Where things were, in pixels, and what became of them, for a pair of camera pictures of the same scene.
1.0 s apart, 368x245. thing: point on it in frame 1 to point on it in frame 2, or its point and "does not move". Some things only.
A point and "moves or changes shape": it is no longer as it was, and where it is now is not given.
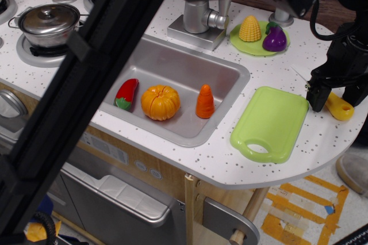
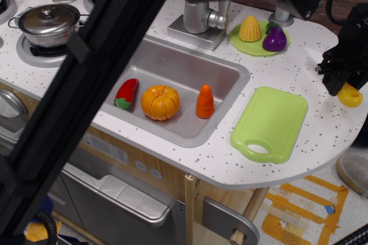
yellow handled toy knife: x=340 y=109 moves or changes shape
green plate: x=255 y=48 does not move
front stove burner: x=39 y=56 does not move
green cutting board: x=272 y=118 does not move
